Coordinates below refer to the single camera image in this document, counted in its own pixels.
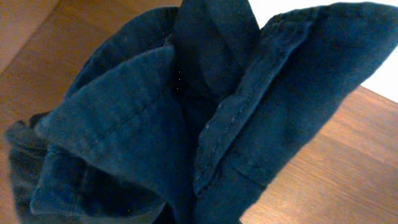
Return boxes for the navy blue shorts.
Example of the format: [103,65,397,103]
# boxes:
[5,1,397,224]

